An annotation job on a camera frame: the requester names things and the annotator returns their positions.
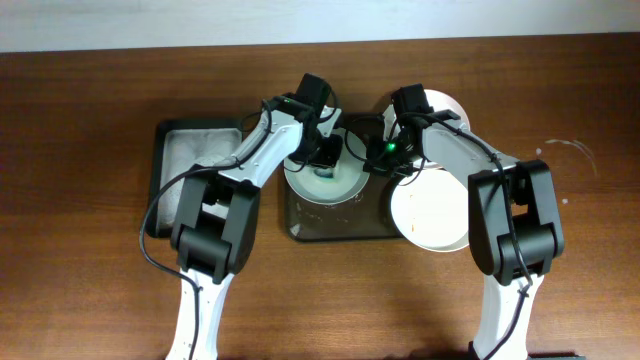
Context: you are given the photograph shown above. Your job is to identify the green yellow sponge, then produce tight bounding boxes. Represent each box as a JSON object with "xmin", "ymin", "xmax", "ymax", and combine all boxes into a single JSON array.
[{"xmin": 314, "ymin": 168, "xmax": 335, "ymax": 181}]

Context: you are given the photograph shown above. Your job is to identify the light blue plate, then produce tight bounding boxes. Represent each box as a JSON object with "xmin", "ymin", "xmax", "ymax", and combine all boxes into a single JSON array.
[{"xmin": 284, "ymin": 133, "xmax": 369, "ymax": 205}]

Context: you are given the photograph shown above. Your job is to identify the cream white plate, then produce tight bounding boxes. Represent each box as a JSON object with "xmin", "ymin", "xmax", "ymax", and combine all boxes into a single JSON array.
[{"xmin": 390, "ymin": 169, "xmax": 469, "ymax": 253}]

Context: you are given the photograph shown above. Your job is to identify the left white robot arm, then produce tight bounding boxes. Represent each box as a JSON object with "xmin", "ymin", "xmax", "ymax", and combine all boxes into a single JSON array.
[{"xmin": 167, "ymin": 73, "xmax": 341, "ymax": 359}]

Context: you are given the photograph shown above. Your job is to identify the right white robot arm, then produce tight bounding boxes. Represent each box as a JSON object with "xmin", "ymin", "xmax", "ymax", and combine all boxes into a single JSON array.
[{"xmin": 363, "ymin": 83, "xmax": 565, "ymax": 359}]

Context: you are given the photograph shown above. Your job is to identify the dark brown serving tray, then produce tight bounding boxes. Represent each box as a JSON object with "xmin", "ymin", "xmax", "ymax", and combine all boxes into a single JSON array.
[{"xmin": 284, "ymin": 113, "xmax": 426, "ymax": 243}]

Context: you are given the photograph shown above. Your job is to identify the black soapy water tray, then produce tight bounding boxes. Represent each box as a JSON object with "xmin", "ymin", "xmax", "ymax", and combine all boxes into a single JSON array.
[{"xmin": 145, "ymin": 118, "xmax": 243, "ymax": 238}]

